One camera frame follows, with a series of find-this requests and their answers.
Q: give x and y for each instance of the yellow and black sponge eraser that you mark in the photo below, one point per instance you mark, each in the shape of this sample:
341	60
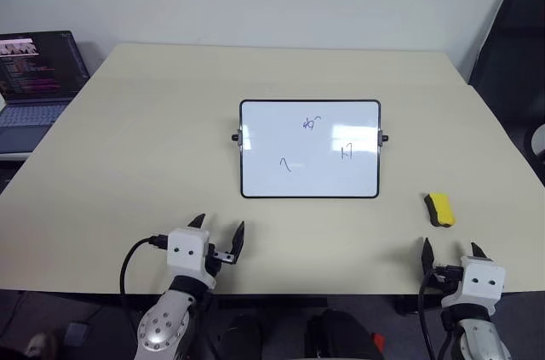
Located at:
443	207

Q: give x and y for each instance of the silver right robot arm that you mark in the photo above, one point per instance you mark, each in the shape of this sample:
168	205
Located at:
479	341

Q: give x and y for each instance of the grey foot pedal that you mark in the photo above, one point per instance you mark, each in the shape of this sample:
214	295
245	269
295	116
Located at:
76	333

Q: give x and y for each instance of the open grey laptop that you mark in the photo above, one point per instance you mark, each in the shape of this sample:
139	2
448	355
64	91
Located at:
30	79

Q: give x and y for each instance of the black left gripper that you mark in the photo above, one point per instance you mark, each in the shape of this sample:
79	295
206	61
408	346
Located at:
214	265

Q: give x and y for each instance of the black table frame bar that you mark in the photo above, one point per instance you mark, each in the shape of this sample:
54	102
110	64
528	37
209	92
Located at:
272	301

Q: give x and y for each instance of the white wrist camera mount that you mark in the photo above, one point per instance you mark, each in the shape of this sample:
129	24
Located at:
479	285
185	258

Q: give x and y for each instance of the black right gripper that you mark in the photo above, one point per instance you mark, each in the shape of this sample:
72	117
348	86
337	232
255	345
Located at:
447	274

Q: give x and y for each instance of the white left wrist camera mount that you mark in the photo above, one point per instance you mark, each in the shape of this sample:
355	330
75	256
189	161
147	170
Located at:
185	258

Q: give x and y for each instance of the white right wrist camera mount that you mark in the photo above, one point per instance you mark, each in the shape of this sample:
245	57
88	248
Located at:
479	285

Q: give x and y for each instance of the black office chair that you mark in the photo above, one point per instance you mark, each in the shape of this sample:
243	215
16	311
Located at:
511	58

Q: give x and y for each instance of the small red object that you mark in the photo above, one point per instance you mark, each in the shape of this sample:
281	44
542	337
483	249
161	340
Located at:
378	340

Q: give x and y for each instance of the dark rounded shape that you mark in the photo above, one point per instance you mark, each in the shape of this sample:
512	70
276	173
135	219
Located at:
340	334

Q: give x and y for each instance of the black-framed tabletop whiteboard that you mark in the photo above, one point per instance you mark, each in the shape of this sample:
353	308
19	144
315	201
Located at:
306	173

